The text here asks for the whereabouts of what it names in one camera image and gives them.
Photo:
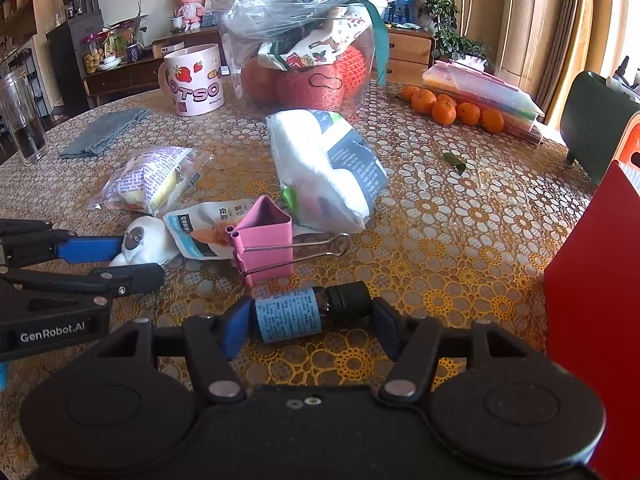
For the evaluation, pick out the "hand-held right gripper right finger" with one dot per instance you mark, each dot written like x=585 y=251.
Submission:
x=385 y=327

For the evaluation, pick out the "white bear toy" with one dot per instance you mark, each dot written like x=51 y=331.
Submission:
x=150 y=240

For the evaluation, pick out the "white floor air conditioner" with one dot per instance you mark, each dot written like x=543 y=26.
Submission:
x=520 y=10

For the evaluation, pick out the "pink strawberry mug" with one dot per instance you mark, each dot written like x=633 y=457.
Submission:
x=195 y=85

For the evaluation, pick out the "red cardboard box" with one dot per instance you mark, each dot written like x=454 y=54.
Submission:
x=595 y=310

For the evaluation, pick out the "cluster of tangerines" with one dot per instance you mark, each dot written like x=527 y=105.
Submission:
x=444 y=111

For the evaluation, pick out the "tall potted plant white pot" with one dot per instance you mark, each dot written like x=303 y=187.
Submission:
x=450 y=40

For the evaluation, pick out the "green leaf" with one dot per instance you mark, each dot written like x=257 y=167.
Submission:
x=455 y=161

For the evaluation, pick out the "clear fruit container with bag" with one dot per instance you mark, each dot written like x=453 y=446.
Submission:
x=300 y=0

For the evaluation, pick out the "pink binder clip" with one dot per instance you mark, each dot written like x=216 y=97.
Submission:
x=265 y=245

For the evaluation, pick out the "small dark bottle blue label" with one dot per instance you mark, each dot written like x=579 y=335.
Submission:
x=287 y=317

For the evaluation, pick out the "white bowl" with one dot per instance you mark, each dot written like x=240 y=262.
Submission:
x=110 y=63

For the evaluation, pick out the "stack of colourful folders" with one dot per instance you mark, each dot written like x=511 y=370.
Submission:
x=480 y=92

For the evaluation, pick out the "flower bouquet in dark vase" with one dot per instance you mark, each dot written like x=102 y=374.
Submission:
x=132 y=52

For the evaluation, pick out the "apple in marked red net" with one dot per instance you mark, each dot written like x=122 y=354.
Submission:
x=310 y=90

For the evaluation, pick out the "clear glass tumbler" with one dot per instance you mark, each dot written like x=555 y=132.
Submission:
x=25 y=125

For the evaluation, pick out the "lace covered desktop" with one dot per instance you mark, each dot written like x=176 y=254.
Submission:
x=450 y=235

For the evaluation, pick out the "green orange desk organizer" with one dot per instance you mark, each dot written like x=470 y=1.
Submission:
x=585 y=125

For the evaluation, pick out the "yellow flat box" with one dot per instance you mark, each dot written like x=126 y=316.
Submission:
x=165 y=49

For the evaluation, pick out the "metal cup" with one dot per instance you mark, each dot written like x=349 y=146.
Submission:
x=176 y=25

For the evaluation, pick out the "black tall cabinet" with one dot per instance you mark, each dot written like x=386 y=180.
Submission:
x=65 y=60

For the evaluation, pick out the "white snack pouch orange print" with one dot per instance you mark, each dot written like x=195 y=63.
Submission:
x=195 y=232

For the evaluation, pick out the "grey cloth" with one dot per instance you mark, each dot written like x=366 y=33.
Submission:
x=100 y=132

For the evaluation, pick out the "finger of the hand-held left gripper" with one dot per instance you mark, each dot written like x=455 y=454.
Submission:
x=135 y=280
x=90 y=250

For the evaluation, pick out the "clear snack jar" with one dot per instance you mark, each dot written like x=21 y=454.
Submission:
x=92 y=60

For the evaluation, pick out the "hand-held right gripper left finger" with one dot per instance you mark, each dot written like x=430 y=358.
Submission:
x=235 y=330

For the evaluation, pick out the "dark wooden television cabinet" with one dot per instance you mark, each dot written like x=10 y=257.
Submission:
x=125 y=77

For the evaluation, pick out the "pink bear figure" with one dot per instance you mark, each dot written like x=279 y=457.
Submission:
x=190 y=7

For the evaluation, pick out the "light wooden drawer cabinet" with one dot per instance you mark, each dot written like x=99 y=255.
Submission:
x=405 y=55

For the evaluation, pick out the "white tissue pack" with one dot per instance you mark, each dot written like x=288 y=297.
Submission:
x=310 y=160

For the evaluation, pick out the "blue picture board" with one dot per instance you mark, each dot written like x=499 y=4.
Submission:
x=400 y=10

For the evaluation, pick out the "clear snack packet purple print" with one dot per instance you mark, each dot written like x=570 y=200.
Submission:
x=150 y=180

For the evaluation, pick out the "apple in plain red net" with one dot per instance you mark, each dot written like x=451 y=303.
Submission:
x=257 y=82

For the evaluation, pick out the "yellow curtain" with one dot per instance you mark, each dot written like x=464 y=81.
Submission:
x=575 y=35

